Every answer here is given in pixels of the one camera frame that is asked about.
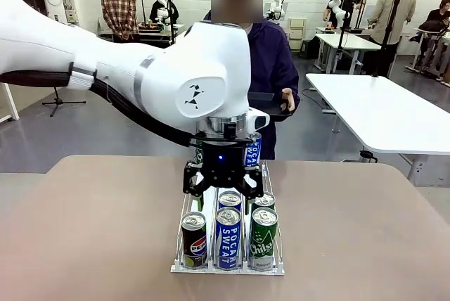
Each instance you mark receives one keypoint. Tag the white can dispenser rack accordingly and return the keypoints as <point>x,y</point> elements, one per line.
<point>225,272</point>

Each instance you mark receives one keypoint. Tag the person in purple jacket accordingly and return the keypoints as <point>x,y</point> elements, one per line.
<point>270,65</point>

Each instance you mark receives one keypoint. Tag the person in beige jacket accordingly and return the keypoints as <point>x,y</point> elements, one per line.
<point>393,9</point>

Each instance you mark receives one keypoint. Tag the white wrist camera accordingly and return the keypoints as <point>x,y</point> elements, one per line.
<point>259,121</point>

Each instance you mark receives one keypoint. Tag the white table leg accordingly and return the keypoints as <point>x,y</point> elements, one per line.
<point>10,104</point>

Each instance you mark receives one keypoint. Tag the seated person in black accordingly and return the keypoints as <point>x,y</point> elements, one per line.
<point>172,11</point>

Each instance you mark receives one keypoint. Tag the person in plaid shirt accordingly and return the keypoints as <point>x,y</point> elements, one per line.
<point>119,5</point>

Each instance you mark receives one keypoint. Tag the beige drawer cabinet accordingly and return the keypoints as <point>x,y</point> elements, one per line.
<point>297,33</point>

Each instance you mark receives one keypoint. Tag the person's left hand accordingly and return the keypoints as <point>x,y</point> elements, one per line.
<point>289,98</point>

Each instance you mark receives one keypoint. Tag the blue Pocari Sweat can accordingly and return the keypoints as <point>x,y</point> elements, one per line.
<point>228,241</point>
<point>230,200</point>
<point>254,151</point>

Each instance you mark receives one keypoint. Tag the tall black tripod pole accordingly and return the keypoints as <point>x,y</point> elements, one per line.
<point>388,33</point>

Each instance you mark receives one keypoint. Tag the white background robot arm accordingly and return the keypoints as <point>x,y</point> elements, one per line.
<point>277,2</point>

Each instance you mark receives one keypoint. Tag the black tripod microphone stand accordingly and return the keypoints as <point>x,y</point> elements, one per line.
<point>58,101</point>

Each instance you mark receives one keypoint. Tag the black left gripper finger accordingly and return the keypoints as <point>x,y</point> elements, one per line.
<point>191,181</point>
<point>254,183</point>

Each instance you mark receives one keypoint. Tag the black camera stand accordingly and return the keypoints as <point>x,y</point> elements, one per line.
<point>346,33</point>

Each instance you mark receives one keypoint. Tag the large white table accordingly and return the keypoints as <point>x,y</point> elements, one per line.
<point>379,111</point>

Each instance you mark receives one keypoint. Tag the seated person in dark clothes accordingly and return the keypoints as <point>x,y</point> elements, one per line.
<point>437,19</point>

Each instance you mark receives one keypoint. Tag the black Pepsi can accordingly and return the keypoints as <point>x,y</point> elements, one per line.
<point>193,241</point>

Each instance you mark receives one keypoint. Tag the black object under table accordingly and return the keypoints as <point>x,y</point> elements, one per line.
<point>369,156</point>

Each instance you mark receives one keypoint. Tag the white background work table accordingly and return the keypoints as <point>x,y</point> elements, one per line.
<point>351,41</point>

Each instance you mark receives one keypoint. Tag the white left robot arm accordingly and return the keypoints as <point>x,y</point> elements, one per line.
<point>158,76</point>

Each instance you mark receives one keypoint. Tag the person's left forearm purple sleeve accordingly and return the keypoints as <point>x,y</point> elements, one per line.
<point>297,98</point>

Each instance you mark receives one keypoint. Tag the black plastic tray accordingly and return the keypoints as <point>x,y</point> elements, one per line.
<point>262,98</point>

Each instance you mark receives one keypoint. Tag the green Chilsung can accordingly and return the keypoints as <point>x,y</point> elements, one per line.
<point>199,153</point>
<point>266,201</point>
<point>263,241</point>

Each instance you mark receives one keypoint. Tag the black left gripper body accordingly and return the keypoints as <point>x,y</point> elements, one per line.
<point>223,164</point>

